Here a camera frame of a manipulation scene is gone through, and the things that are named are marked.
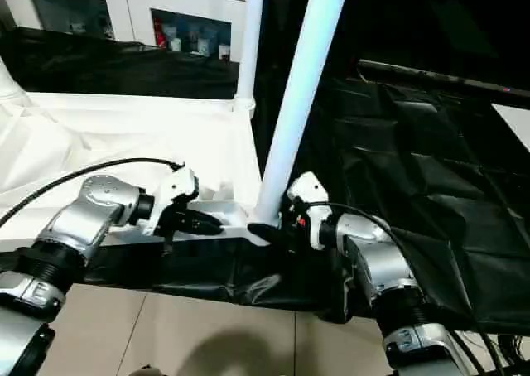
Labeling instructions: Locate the white plastic table top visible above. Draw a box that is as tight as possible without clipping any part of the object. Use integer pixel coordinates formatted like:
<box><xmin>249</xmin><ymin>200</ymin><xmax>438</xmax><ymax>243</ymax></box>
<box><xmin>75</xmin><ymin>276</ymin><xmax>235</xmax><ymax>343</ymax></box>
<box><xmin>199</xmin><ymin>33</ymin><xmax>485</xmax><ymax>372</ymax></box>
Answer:
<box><xmin>0</xmin><ymin>90</ymin><xmax>274</xmax><ymax>248</ymax></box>

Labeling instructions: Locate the black work mat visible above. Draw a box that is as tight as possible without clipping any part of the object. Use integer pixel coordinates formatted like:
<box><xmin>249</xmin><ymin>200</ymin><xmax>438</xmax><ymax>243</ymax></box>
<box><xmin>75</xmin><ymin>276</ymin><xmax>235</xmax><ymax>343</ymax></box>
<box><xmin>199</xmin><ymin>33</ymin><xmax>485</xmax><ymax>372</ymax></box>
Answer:
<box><xmin>0</xmin><ymin>27</ymin><xmax>530</xmax><ymax>335</ymax></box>

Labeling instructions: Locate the dark metal rod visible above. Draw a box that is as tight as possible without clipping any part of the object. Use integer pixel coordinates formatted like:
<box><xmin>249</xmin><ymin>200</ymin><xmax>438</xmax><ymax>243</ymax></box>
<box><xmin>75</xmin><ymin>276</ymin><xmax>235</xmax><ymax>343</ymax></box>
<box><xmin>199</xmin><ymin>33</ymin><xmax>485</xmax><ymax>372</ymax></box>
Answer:
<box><xmin>358</xmin><ymin>59</ymin><xmax>530</xmax><ymax>97</ymax></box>

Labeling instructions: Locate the white flat board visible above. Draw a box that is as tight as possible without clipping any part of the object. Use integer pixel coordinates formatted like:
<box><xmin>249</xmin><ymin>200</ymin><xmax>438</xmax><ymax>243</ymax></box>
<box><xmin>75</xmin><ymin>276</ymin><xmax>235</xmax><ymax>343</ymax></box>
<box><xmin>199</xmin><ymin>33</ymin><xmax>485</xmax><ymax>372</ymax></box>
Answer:
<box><xmin>497</xmin><ymin>103</ymin><xmax>530</xmax><ymax>149</ymax></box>

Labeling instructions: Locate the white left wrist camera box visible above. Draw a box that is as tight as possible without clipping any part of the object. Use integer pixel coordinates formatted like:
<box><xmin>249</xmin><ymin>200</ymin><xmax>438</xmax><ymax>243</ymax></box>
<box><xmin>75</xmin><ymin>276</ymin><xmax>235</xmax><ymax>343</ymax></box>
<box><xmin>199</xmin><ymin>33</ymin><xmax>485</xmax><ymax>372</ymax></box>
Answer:
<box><xmin>149</xmin><ymin>167</ymin><xmax>201</xmax><ymax>236</ymax></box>

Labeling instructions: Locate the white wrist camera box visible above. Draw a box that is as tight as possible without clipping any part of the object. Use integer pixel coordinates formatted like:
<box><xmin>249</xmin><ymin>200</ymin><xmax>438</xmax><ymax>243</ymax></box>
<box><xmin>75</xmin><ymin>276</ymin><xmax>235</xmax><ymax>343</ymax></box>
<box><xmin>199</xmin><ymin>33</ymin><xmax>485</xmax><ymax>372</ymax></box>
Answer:
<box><xmin>149</xmin><ymin>167</ymin><xmax>201</xmax><ymax>236</ymax></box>
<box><xmin>286</xmin><ymin>172</ymin><xmax>330</xmax><ymax>251</ymax></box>

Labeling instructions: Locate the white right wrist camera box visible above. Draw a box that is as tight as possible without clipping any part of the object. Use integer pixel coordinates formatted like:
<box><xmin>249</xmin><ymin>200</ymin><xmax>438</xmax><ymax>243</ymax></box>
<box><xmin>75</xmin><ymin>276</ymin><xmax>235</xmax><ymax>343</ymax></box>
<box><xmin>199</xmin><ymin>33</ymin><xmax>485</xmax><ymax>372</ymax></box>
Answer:
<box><xmin>286</xmin><ymin>172</ymin><xmax>330</xmax><ymax>251</ymax></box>

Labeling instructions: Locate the black floor cable coil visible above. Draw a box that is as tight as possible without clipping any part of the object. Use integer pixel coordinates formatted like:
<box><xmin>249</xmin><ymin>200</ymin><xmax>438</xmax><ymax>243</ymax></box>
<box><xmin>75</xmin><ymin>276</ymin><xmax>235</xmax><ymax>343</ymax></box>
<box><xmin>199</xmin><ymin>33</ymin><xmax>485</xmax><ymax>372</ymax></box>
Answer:
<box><xmin>495</xmin><ymin>339</ymin><xmax>530</xmax><ymax>375</ymax></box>

